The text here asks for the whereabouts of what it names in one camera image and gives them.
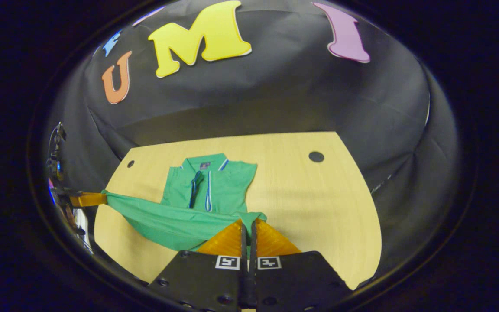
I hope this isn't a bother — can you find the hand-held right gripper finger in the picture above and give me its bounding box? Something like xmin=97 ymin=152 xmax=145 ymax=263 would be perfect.
xmin=249 ymin=218 xmax=352 ymax=312
xmin=148 ymin=219 xmax=249 ymax=312

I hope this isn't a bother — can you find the green T-shirt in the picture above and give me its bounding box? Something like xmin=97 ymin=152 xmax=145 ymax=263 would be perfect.
xmin=101 ymin=153 xmax=267 ymax=253

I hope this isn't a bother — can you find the black backdrop cloth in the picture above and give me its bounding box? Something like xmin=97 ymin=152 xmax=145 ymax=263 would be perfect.
xmin=44 ymin=0 xmax=460 ymax=278

